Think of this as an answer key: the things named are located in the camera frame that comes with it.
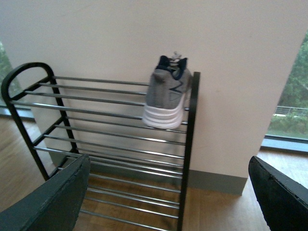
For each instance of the black metal shoe rack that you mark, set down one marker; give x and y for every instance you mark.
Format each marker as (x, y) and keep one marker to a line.
(139, 174)

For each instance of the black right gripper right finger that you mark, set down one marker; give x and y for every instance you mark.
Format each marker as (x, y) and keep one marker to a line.
(283, 201)

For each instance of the grey knit sneaker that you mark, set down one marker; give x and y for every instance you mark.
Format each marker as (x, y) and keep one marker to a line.
(169, 83)

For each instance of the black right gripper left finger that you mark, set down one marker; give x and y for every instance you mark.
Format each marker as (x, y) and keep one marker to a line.
(55, 205)

